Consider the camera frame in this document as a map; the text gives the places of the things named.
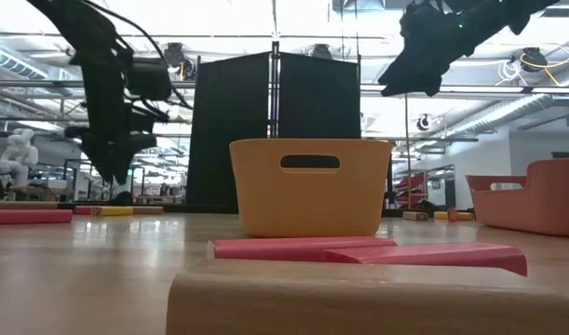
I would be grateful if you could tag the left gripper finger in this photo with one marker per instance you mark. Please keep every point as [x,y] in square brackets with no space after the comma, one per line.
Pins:
[98,158]
[123,160]

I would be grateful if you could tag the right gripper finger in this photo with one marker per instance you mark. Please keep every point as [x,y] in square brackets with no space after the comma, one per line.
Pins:
[434,84]
[402,76]

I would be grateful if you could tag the yellow rectangular block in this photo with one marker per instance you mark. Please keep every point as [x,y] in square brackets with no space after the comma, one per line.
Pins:
[465,216]
[116,211]

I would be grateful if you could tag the yellow plastic bin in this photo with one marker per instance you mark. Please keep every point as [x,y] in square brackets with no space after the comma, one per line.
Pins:
[307,205]

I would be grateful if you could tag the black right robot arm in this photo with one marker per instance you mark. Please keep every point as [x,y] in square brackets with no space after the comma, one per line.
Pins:
[493,14]

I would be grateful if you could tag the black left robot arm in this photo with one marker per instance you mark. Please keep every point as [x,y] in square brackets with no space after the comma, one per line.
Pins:
[79,28]

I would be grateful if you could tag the red background rack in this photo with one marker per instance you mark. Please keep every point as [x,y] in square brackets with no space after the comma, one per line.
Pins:
[416,183]

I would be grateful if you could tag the black folding partition screen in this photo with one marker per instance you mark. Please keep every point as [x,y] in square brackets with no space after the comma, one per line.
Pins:
[228,139]

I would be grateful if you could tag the orange plastic bin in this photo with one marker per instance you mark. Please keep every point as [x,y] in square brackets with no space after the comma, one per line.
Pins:
[545,205]

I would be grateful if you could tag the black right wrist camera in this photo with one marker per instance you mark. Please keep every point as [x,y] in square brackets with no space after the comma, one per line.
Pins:
[416,21]

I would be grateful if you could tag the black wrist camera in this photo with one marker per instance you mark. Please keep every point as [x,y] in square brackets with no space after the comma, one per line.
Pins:
[416,21]
[149,79]

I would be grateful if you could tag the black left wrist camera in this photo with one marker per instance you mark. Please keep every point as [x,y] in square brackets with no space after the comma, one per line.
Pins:
[149,79]

